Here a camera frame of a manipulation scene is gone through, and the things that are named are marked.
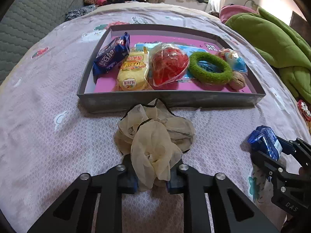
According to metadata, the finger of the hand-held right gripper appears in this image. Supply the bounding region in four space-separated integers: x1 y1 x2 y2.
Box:
276 136 311 168
251 150 287 178

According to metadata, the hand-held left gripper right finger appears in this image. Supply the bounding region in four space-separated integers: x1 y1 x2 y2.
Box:
166 160 280 233

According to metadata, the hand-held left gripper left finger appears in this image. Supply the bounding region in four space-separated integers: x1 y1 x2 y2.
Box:
27 154 139 233

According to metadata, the shiny blue snack packet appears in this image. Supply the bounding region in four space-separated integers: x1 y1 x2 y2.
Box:
247 125 283 161

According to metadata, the beige chiffon scrunchie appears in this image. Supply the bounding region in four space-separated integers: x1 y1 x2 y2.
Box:
114 99 196 192

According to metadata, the dark shallow box tray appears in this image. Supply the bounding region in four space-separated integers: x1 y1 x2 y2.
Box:
77 24 266 114

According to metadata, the egg-shaped toy packet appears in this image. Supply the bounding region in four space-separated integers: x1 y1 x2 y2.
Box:
215 49 248 74

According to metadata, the green fuzzy ring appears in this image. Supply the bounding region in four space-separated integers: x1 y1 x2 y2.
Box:
188 52 233 86

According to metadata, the red jelly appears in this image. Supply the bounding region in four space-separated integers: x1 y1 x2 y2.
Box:
148 43 190 86

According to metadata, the dark blue biscuit packet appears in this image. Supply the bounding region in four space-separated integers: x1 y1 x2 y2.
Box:
92 32 131 76

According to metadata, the lilac printed bedsheet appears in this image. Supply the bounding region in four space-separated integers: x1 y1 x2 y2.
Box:
0 3 311 233

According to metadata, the brown walnut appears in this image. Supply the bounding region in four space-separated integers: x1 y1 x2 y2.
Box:
228 71 246 90

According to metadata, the yellow snack packet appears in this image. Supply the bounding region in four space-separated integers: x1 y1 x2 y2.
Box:
117 47 150 91

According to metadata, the green quilt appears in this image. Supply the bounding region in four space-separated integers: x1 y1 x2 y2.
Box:
225 7 311 100

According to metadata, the pink pillow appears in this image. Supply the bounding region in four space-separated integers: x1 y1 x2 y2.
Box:
219 4 258 23

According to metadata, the bed with beige sheet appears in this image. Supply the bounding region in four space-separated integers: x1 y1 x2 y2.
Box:
93 2 220 18

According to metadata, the blue patterned cloth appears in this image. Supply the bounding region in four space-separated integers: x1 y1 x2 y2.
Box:
64 4 96 22

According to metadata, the grey quilted headboard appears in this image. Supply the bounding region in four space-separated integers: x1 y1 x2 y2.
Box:
0 0 84 85

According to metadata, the dark wooden frame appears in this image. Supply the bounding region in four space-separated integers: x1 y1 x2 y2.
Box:
289 11 307 33

